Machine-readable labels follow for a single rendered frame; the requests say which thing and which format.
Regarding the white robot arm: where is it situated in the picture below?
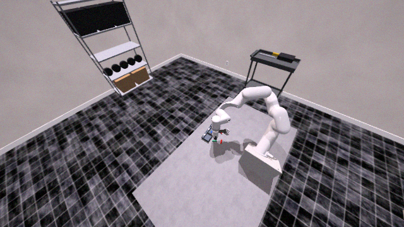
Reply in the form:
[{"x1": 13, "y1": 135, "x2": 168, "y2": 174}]
[{"x1": 211, "y1": 86, "x2": 290, "y2": 158}]

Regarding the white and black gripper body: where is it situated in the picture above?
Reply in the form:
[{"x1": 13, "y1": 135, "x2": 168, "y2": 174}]
[{"x1": 212, "y1": 130, "x2": 218, "y2": 138}]

